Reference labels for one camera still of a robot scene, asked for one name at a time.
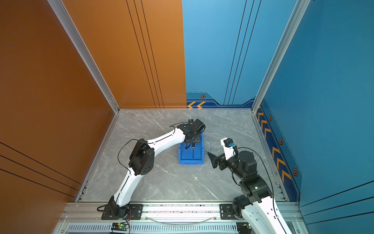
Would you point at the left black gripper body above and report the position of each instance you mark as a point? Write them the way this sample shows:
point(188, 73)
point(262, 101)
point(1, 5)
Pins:
point(197, 138)

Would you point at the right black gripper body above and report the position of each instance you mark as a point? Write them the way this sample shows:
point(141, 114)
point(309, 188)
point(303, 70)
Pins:
point(224, 164)

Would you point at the black yellow screwdriver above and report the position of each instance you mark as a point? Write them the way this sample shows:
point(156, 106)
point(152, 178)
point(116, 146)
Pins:
point(193, 147)

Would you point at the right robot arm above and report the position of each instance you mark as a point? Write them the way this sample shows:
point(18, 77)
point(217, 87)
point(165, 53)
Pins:
point(256, 206)

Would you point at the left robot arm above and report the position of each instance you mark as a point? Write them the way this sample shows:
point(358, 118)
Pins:
point(142, 162)

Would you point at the blue plastic bin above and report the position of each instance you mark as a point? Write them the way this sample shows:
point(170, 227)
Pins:
point(184, 155)

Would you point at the right green circuit board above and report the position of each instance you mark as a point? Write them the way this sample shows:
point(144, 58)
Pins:
point(243, 228)

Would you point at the green circuit board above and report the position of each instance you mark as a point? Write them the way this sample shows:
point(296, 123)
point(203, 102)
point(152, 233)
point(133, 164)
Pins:
point(243, 228)
point(120, 228)

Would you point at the left green circuit board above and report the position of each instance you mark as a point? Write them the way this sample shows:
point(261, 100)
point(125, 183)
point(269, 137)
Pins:
point(120, 228)

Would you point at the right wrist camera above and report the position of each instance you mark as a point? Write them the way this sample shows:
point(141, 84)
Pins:
point(228, 144)

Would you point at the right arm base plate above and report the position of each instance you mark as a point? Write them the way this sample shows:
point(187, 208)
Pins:
point(227, 212)

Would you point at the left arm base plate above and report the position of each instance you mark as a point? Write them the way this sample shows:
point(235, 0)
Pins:
point(128, 212)

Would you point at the aluminium front rail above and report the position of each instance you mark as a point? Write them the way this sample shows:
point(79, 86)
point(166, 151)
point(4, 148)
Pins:
point(180, 217)

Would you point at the right aluminium corner post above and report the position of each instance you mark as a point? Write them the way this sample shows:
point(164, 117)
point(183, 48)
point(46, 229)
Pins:
point(287, 36)

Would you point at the aluminium corner post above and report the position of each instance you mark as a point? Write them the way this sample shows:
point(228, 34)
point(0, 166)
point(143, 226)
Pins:
point(287, 36)
point(73, 33)

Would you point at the left aluminium corner post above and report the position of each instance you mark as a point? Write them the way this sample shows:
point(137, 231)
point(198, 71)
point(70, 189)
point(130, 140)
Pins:
point(73, 33)

